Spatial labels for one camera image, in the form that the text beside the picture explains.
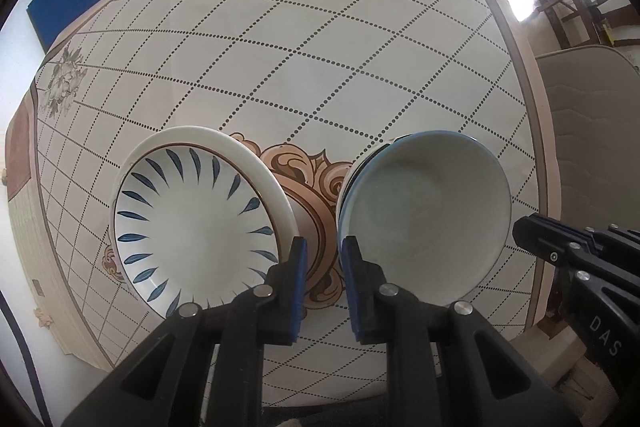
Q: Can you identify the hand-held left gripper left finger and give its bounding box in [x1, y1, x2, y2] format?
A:
[60, 236, 308, 427]

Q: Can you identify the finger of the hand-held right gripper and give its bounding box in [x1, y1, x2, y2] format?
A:
[512, 214, 640, 288]

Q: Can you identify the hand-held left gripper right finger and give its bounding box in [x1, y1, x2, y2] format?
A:
[340, 234, 583, 427]

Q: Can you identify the white plate grey swirl print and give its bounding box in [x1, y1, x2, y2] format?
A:
[109, 126, 297, 303]

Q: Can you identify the pale bowl blue rim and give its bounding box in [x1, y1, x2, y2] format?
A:
[337, 130, 512, 308]

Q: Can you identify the blue leaf pattern plate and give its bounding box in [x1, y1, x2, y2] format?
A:
[114, 144, 281, 315]

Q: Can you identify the white bowl dark rim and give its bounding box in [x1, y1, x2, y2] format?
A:
[334, 136, 401, 228]

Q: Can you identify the pale wooden stool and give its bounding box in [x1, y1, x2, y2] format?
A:
[525, 322, 621, 388]

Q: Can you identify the wooden chair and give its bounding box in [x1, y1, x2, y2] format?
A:
[540, 0, 613, 50]

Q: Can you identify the patterned tablecloth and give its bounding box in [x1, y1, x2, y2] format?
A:
[5, 0, 561, 388]

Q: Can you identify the blue mat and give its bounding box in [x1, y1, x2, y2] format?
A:
[27, 0, 108, 52]

